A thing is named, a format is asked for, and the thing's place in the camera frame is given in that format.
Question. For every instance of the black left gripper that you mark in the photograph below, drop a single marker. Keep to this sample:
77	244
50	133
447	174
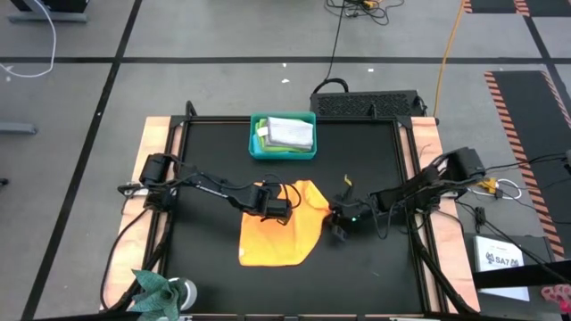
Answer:
274	207

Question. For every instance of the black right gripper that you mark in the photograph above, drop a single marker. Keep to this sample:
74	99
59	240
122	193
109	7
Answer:
352	214

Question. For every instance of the orange microfiber towel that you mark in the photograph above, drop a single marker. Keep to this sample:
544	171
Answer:
281	241

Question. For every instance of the teal plastic bin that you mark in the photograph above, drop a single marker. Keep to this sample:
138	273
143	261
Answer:
254	153

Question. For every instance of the light blue microfiber towel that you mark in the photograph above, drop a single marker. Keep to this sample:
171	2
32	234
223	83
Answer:
255	145

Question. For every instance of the grey microfiber towel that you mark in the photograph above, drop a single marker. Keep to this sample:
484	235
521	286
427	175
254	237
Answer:
290	131

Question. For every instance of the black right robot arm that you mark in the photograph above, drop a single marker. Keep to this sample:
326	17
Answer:
424	185

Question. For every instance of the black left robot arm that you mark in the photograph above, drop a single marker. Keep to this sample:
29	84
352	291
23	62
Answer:
209	189

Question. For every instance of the grey round roll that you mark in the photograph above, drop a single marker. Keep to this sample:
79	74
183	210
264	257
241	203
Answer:
191	292

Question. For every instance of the black computer case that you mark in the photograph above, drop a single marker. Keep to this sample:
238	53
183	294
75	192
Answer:
366	104

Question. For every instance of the black power adapter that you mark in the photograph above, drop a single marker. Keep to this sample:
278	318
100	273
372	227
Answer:
480	215

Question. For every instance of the teal paper plant ornament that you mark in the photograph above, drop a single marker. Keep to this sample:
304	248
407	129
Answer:
156	290

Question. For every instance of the yellow plug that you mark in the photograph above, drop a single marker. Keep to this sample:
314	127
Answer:
489	184

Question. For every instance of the white SA7 sign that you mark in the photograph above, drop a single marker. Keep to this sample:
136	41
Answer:
497	258

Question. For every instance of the large black hazard-striped mat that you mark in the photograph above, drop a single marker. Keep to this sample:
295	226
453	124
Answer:
526	116

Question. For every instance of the pink object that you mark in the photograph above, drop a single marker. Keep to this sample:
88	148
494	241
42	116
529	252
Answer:
557	294

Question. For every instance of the grey floor bar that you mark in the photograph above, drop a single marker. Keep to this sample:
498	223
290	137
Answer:
18	128

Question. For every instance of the small black hazard-striped mat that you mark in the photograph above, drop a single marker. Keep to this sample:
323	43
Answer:
490	5

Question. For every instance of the grey desk foot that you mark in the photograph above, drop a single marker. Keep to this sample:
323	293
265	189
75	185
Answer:
44	18

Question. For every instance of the black table frame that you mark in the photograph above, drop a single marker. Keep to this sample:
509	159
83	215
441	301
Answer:
214	119

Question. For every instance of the black metal bracket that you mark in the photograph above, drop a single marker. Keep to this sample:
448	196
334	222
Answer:
129	190

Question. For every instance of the black camera mount beam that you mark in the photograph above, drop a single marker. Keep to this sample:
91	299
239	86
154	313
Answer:
522	275

